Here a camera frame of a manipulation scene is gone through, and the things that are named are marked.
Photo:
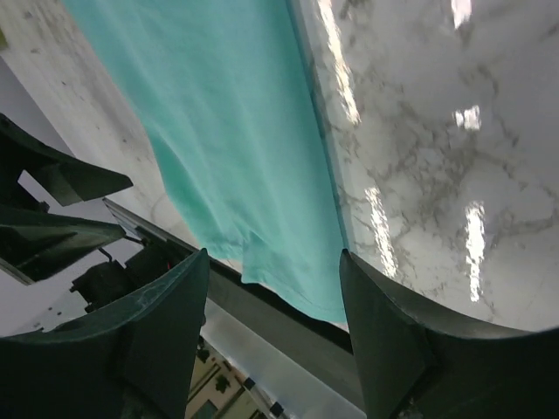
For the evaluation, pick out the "teal t shirt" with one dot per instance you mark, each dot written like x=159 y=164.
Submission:
x=220 y=89

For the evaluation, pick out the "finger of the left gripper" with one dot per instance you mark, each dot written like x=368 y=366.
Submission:
x=36 y=246
x=67 y=179

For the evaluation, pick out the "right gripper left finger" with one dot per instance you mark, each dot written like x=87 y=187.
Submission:
x=132 y=358

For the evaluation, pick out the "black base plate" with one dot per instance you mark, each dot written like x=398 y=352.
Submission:
x=320 y=348

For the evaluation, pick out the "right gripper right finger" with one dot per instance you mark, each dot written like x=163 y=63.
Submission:
x=418 y=359

